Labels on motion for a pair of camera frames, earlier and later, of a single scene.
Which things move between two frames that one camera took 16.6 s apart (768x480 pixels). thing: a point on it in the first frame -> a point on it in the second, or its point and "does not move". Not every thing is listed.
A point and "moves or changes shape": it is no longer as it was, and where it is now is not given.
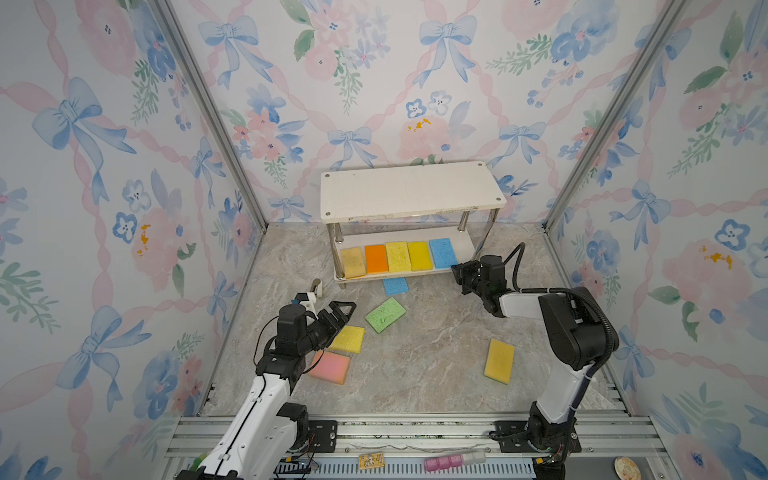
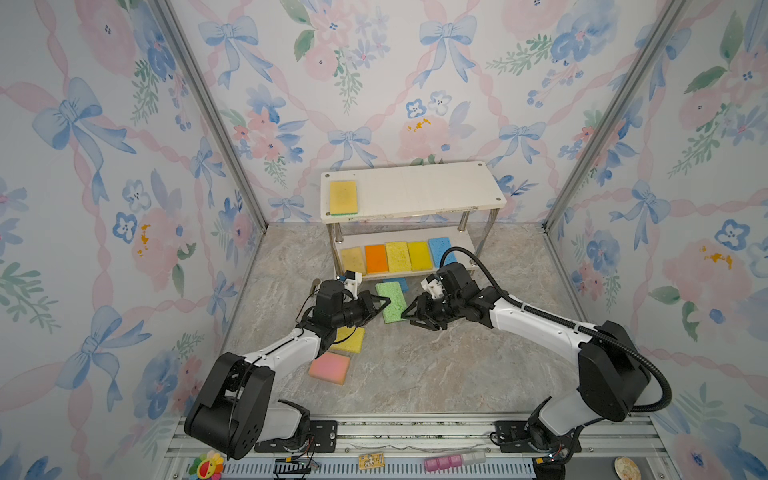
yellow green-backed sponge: [500, 361] -> [343, 198]
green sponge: [383, 316] moves or changes shape
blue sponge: [444, 255] does not move
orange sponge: [376, 258] does not move
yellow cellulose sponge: [398, 256] does not move
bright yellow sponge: [419, 255] does not move
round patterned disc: [626, 469] does not move
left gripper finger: [339, 317] -> [379, 303]
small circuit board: [373, 460] does not move
